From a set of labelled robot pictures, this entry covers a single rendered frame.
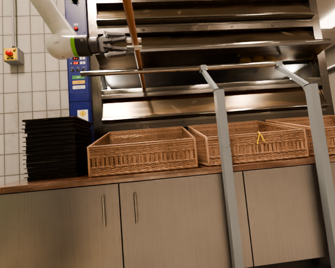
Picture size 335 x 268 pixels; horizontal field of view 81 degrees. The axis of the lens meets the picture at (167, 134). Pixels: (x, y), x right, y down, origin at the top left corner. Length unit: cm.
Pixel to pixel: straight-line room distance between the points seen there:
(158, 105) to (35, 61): 98
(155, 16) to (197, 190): 139
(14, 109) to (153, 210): 130
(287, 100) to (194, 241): 133
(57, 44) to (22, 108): 85
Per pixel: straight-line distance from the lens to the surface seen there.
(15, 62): 188
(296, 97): 196
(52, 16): 118
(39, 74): 181
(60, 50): 106
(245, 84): 175
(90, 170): 106
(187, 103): 157
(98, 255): 108
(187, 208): 100
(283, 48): 188
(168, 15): 184
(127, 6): 81
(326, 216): 127
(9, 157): 181
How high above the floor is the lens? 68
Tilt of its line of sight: 5 degrees up
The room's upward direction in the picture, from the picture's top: 5 degrees counter-clockwise
